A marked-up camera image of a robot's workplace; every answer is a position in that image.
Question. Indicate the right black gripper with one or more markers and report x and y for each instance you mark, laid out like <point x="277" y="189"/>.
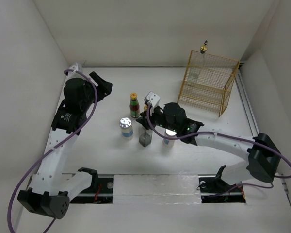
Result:
<point x="143" y="121"/>

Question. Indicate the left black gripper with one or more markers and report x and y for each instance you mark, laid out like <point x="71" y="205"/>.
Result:
<point x="103" y="91"/>

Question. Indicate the dark liquid glass bottle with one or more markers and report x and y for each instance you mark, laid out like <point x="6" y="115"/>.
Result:
<point x="145" y="136"/>

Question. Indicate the clear glass oil bottle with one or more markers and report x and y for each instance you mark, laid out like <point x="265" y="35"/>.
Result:
<point x="197" y="61"/>

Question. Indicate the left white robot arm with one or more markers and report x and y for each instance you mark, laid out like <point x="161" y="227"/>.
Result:
<point x="47" y="195"/>

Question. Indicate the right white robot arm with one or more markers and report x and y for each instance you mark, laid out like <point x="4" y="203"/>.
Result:
<point x="260" y="157"/>

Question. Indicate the back green label sauce bottle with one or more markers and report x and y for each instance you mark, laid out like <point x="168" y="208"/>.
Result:
<point x="134" y="106"/>

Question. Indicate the left silver lid shaker jar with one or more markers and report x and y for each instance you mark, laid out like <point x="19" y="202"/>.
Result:
<point x="126" y="128"/>

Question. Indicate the silver lid shaker jar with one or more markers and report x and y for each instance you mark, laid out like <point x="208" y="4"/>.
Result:
<point x="126" y="128"/>
<point x="171" y="134"/>

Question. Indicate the right silver lid shaker jar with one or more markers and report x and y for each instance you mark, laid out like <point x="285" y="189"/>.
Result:
<point x="171" y="134"/>

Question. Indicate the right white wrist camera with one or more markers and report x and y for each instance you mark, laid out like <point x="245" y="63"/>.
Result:
<point x="152" y="98"/>

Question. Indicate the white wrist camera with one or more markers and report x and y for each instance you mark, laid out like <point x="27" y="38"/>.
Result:
<point x="152" y="98"/>
<point x="76" y="66"/>

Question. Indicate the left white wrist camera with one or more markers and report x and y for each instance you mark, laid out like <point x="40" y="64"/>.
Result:
<point x="76" y="66"/>

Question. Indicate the yellow wire rack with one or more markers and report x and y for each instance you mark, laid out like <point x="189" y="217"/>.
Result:
<point x="213" y="89"/>

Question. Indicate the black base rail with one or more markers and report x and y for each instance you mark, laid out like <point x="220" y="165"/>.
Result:
<point x="157" y="189"/>

